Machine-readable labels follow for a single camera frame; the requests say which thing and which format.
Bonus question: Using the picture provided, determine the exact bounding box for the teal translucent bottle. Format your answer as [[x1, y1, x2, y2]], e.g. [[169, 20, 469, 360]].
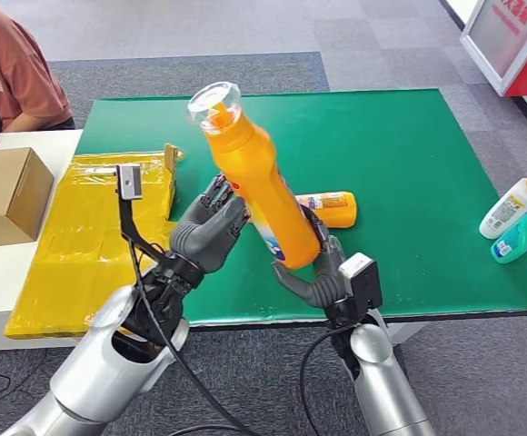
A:
[[491, 208, 527, 265]]

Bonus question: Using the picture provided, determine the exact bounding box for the person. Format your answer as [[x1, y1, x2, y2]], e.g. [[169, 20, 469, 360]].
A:
[[0, 0, 76, 134]]

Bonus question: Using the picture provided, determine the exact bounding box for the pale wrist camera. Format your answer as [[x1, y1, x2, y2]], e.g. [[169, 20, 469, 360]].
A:
[[338, 253, 383, 311], [116, 163, 143, 201]]

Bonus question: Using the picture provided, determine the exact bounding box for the red and white cabinet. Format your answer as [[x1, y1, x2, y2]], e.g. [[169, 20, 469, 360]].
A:
[[460, 0, 527, 99]]

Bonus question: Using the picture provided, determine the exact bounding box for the white bottle with yellow cap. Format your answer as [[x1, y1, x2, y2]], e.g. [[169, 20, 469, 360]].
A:
[[478, 177, 527, 241]]

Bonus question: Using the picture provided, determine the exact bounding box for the white table leg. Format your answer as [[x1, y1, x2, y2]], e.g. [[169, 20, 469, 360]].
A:
[[388, 322, 428, 345]]

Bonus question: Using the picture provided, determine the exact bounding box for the brown cardboard box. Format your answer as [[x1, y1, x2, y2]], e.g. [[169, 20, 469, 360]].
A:
[[0, 147, 56, 250]]

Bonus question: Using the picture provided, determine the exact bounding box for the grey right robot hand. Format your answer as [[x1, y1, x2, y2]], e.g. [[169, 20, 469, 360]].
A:
[[273, 204, 349, 310]]

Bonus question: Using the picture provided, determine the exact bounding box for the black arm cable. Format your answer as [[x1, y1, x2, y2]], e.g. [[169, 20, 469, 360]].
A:
[[127, 234, 257, 436], [299, 324, 359, 436]]

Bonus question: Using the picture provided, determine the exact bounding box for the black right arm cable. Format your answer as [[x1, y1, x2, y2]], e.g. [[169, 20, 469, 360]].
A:
[[299, 324, 359, 436]]

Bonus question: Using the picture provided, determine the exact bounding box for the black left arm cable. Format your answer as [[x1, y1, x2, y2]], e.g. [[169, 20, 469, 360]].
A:
[[127, 234, 257, 436]]

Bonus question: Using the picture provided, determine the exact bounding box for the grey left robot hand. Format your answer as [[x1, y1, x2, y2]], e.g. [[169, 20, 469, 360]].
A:
[[169, 174, 251, 275]]

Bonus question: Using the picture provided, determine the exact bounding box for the small cardboard piece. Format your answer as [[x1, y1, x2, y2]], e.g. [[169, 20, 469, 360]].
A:
[[164, 143, 181, 182]]

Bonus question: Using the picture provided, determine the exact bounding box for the orange bottle with clear cap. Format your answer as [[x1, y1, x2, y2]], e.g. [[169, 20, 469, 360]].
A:
[[295, 191, 358, 230], [187, 81, 321, 271]]

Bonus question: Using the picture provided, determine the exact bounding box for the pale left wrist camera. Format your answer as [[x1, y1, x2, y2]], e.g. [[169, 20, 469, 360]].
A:
[[116, 163, 143, 201]]

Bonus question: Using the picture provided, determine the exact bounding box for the green table mat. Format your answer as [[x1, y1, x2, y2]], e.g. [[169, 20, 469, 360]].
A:
[[76, 88, 527, 329]]

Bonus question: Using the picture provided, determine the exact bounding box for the yellow plastic sheet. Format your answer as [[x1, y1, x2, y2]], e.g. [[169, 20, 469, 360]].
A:
[[3, 150, 184, 340]]

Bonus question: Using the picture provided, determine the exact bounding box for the black floor cable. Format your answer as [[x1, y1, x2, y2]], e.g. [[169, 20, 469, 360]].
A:
[[0, 352, 49, 405]]

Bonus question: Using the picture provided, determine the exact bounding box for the black left camera bracket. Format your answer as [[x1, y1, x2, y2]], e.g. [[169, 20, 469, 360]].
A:
[[117, 195, 174, 266]]

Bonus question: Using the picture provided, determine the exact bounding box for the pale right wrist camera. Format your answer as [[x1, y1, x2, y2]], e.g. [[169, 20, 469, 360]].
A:
[[338, 253, 383, 311]]

